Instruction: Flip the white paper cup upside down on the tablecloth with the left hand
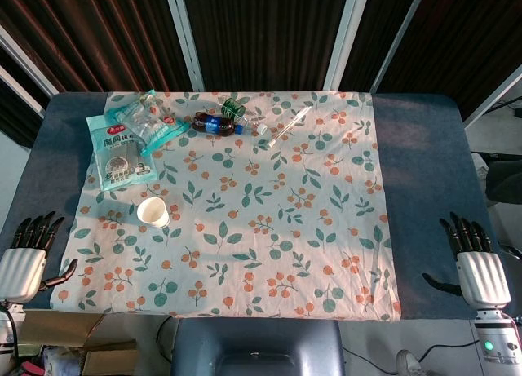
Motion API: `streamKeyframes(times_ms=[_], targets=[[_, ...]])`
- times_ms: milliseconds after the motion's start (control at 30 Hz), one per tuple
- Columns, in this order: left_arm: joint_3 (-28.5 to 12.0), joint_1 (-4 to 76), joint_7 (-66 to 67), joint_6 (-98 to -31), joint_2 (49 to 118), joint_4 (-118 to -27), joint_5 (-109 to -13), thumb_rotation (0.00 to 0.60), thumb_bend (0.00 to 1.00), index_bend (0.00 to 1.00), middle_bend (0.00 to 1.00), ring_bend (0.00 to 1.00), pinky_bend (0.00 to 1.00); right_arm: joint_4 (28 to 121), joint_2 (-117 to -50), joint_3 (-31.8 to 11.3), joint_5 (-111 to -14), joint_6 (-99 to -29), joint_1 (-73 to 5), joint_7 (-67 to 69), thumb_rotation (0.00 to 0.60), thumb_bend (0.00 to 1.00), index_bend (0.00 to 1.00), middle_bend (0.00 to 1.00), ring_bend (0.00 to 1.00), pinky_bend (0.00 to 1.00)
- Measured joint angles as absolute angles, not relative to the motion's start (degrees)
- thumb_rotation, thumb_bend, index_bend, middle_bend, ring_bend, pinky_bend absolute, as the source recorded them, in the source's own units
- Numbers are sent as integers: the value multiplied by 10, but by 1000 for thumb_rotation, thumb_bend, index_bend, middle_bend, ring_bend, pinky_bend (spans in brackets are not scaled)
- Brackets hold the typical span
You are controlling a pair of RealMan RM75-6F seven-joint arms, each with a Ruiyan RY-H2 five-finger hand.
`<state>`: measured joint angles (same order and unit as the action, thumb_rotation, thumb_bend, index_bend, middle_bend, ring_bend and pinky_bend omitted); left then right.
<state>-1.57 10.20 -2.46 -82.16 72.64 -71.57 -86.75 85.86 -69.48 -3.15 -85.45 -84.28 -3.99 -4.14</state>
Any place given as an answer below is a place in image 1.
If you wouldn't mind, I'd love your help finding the teal dishcloth package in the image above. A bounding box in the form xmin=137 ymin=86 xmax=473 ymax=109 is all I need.
xmin=86 ymin=113 xmax=158 ymax=192

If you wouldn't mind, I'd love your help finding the white paper cup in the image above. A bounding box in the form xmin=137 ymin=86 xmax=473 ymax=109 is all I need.
xmin=136 ymin=196 xmax=170 ymax=229

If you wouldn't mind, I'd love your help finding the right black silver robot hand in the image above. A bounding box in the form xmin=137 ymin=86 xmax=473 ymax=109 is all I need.
xmin=422 ymin=211 xmax=512 ymax=310

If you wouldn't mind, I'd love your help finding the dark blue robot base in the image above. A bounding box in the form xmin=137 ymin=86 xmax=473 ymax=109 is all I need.
xmin=170 ymin=318 xmax=347 ymax=376

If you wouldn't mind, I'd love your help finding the black floor cable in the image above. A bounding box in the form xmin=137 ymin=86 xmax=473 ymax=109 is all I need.
xmin=342 ymin=338 xmax=480 ymax=363

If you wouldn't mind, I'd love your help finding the white partition frame post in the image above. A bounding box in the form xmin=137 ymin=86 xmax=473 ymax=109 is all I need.
xmin=164 ymin=0 xmax=205 ymax=92
xmin=0 ymin=24 xmax=59 ymax=117
xmin=462 ymin=64 xmax=522 ymax=128
xmin=373 ymin=0 xmax=430 ymax=94
xmin=324 ymin=0 xmax=362 ymax=92

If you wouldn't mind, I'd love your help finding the floral leaf berry tablecloth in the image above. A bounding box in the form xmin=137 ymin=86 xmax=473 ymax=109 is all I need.
xmin=51 ymin=90 xmax=403 ymax=322

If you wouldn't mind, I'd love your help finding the clear tube white cap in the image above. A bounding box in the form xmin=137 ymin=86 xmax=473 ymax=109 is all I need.
xmin=267 ymin=105 xmax=313 ymax=148

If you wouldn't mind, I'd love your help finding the clear bottle green label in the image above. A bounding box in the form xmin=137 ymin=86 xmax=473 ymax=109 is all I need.
xmin=219 ymin=97 xmax=268 ymax=135

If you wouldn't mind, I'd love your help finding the clear teal-edged plastic package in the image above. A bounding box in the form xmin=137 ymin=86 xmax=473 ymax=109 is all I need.
xmin=104 ymin=89 xmax=191 ymax=157

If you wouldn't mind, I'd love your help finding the dark cola bottle blue label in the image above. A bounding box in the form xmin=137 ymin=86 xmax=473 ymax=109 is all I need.
xmin=191 ymin=111 xmax=249 ymax=137

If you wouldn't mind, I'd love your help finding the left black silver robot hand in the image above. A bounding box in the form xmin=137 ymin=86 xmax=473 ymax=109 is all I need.
xmin=0 ymin=210 xmax=78 ymax=304

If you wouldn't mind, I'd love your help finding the white shoe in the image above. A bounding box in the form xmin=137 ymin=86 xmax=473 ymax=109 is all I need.
xmin=396 ymin=349 xmax=426 ymax=376

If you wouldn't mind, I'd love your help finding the brown cardboard box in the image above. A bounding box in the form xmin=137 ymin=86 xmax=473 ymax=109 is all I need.
xmin=18 ymin=310 xmax=138 ymax=376

